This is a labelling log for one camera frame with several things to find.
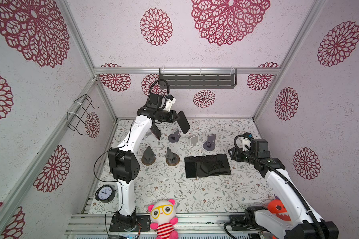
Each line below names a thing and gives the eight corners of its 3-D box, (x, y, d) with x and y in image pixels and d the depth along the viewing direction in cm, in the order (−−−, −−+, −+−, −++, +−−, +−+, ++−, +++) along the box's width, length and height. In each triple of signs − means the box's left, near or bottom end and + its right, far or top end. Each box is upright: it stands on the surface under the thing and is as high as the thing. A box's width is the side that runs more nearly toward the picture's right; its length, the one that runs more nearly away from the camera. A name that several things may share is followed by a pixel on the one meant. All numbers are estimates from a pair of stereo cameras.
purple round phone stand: (203, 150, 104) (205, 142, 96) (202, 142, 108) (204, 134, 100) (214, 150, 104) (217, 142, 96) (213, 142, 108) (215, 134, 100)
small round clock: (95, 202, 82) (92, 201, 79) (100, 187, 87) (97, 185, 85) (113, 203, 82) (111, 201, 79) (117, 187, 87) (115, 185, 85)
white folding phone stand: (190, 148, 105) (191, 140, 98) (189, 146, 107) (189, 137, 99) (197, 146, 106) (199, 137, 99) (196, 143, 108) (197, 135, 101)
